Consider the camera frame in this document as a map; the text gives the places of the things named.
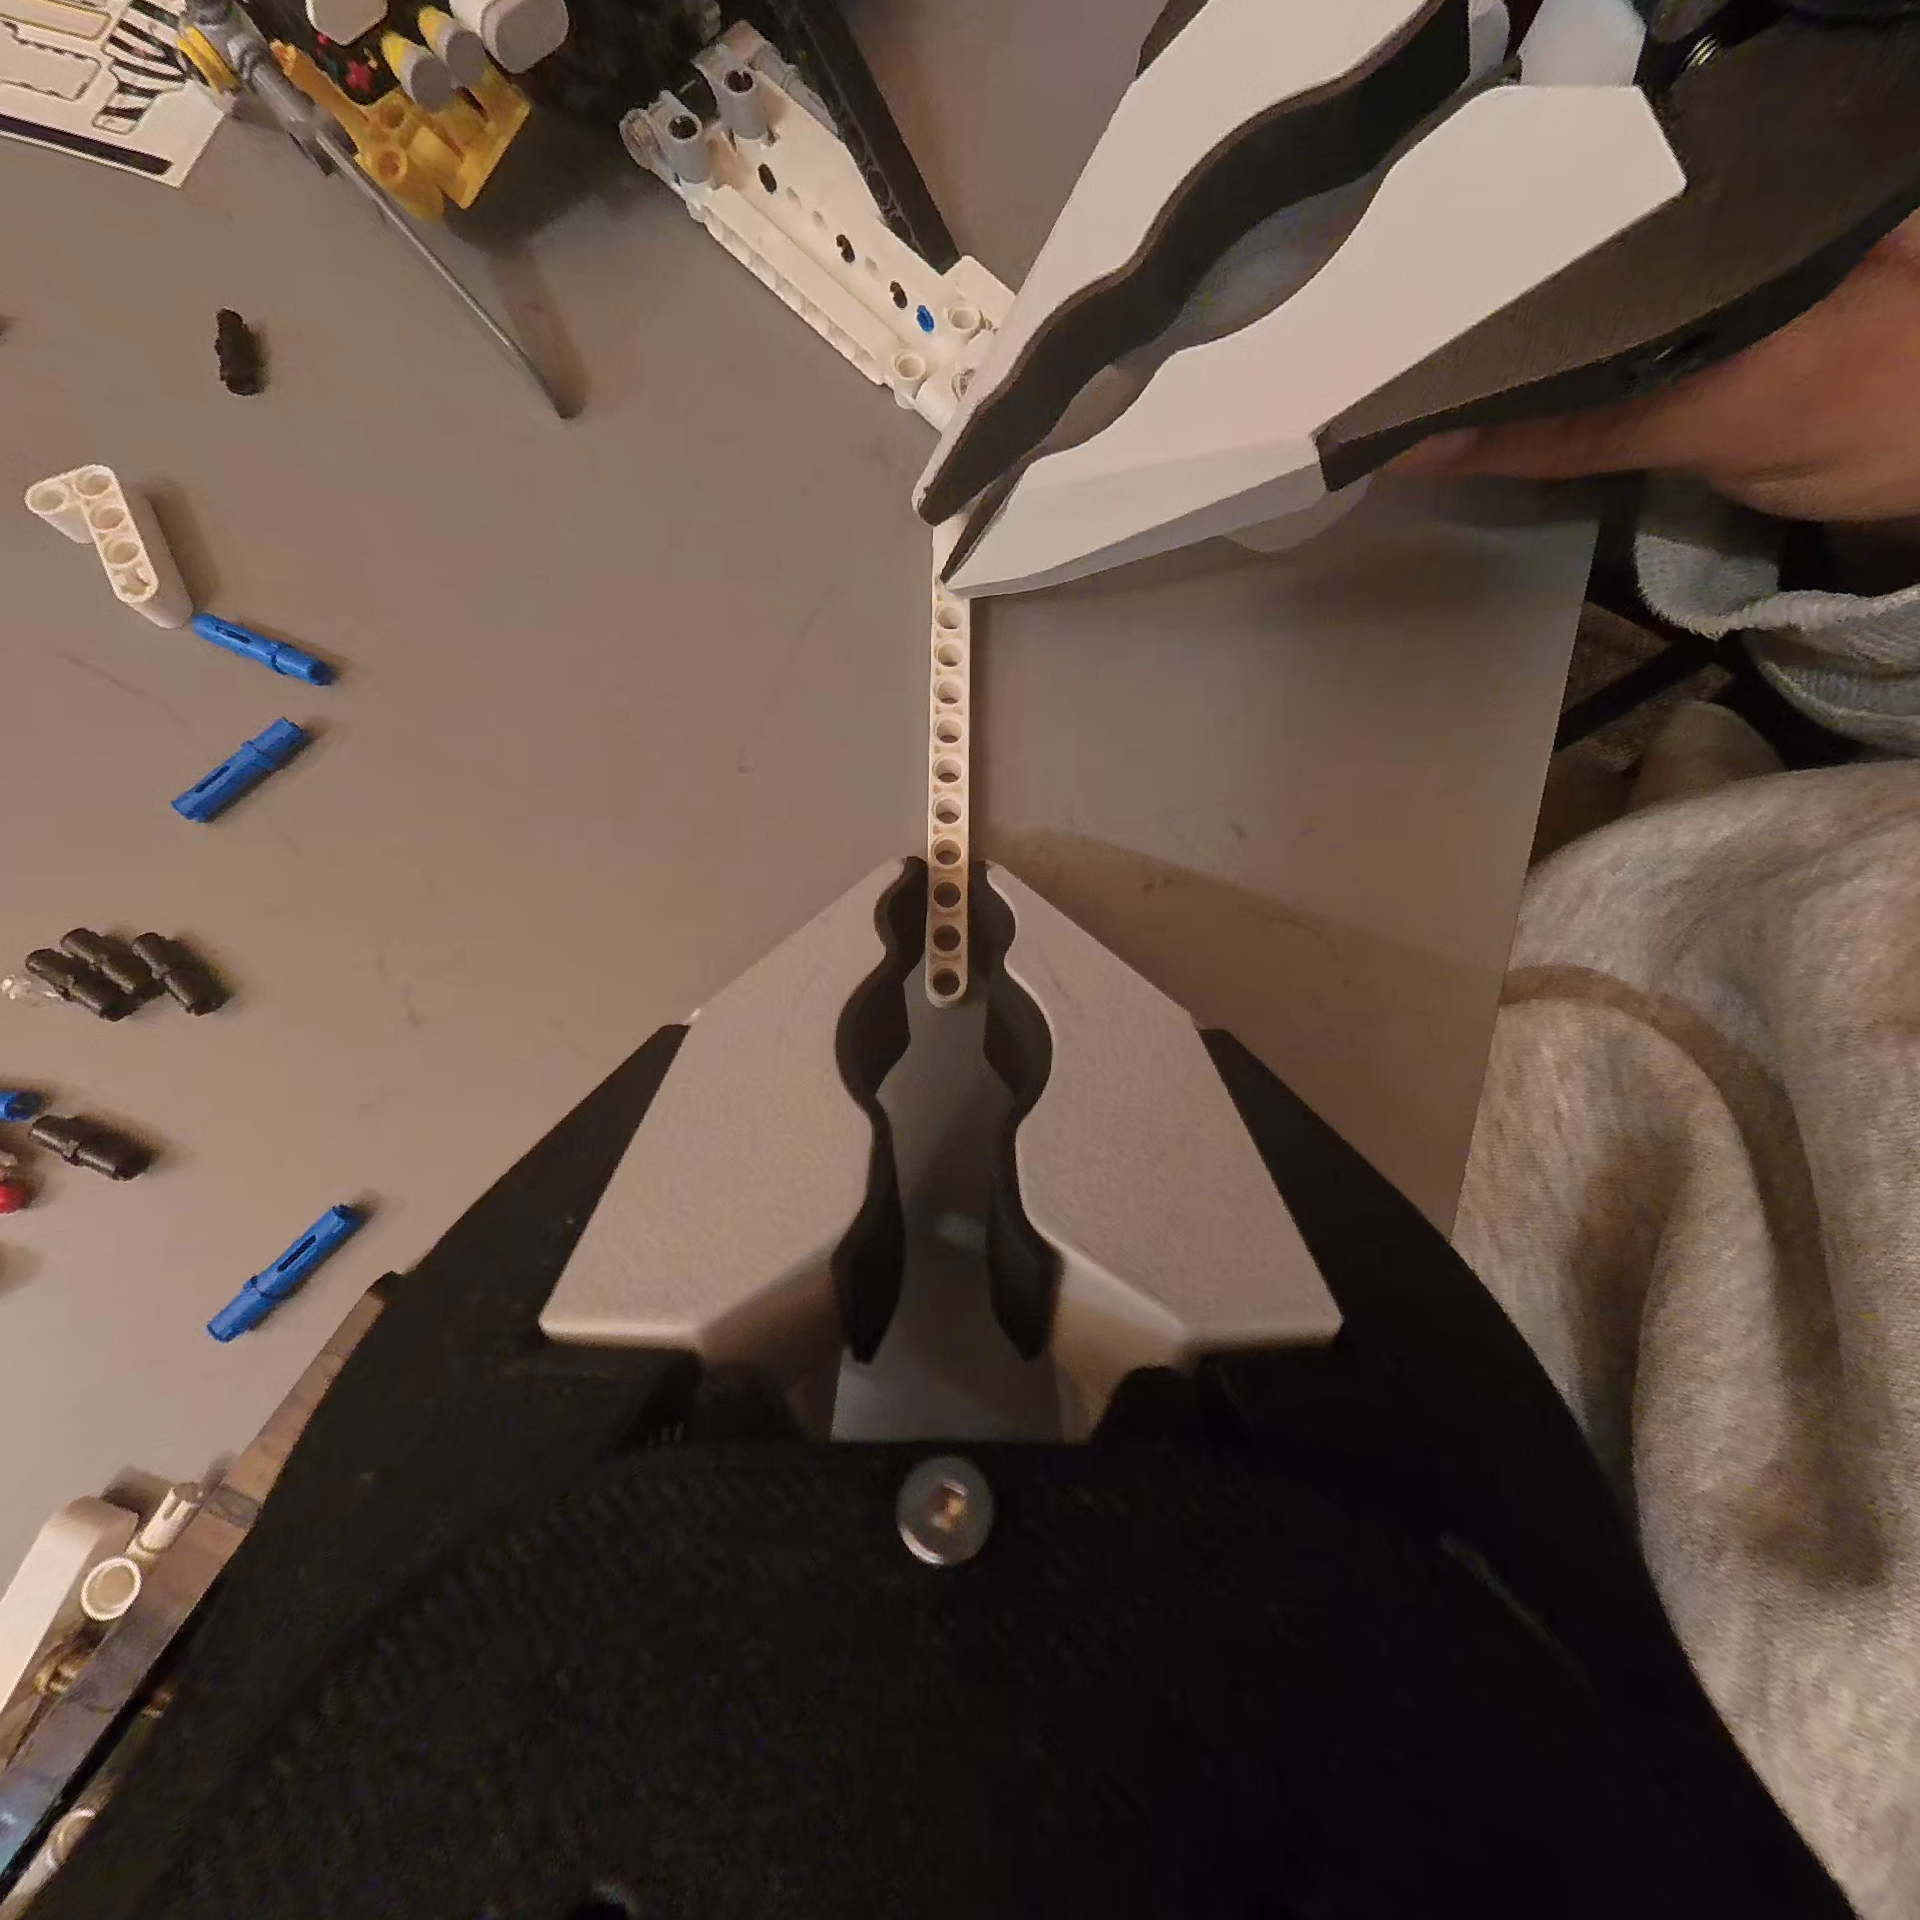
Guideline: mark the person's right hand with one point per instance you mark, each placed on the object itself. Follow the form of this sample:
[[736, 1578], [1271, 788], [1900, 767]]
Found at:
[[1799, 436]]

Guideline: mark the person's right forearm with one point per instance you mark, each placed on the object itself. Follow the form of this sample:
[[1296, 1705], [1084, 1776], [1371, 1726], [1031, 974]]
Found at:
[[1829, 662]]

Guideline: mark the zebra striped sticker sheet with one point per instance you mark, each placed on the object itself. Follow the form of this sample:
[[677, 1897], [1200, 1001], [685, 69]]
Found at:
[[90, 77]]

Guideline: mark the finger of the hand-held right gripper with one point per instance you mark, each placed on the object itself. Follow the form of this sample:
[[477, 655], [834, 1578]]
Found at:
[[1424, 301], [1141, 135]]

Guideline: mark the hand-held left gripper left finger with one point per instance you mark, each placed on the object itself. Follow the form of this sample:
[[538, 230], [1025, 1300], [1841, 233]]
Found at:
[[705, 1200]]

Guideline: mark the small white lego connector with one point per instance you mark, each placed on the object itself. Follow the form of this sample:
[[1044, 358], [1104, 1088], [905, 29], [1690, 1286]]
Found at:
[[165, 1524]]

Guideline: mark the white angled lego beam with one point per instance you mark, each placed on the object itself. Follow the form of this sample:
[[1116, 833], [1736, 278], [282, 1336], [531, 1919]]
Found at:
[[165, 570]]

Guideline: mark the partly built lego aircraft model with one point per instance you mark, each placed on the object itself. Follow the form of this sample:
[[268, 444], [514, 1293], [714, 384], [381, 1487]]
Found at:
[[780, 212]]

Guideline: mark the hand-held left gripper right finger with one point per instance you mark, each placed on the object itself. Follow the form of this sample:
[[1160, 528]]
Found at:
[[1171, 1200]]

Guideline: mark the long black flat bar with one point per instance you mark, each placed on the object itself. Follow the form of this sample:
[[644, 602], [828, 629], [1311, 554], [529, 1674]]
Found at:
[[283, 1412]]

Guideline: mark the thick white lego beam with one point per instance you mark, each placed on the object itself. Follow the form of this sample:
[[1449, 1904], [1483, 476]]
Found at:
[[52, 1575]]

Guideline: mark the person's leg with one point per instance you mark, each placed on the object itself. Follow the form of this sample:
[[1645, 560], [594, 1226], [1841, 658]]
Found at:
[[1695, 750]]

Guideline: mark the small clear lego piece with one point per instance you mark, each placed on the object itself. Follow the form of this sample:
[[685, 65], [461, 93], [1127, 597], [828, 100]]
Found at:
[[21, 990]]

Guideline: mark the long white lego beam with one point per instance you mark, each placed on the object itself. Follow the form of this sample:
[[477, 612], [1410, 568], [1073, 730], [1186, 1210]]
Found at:
[[935, 704]]

